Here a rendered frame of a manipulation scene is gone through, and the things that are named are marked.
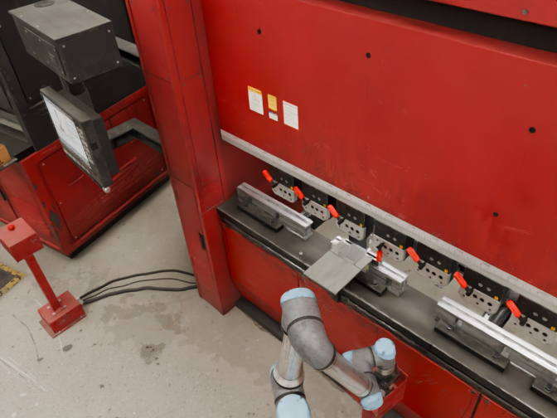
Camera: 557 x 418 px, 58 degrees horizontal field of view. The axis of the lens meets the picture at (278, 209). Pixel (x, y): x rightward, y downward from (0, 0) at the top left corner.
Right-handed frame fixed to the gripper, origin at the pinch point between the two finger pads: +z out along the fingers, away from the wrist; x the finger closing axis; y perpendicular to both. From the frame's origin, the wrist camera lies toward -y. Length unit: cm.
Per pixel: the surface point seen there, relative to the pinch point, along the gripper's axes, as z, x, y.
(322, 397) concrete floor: 74, 44, 1
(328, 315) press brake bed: 15, 50, 16
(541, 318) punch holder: -44, -32, 45
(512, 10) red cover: -141, 1, 47
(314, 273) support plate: -26, 49, 10
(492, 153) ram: -99, -2, 45
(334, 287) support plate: -26.0, 37.2, 10.8
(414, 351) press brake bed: -0.7, 3.9, 24.5
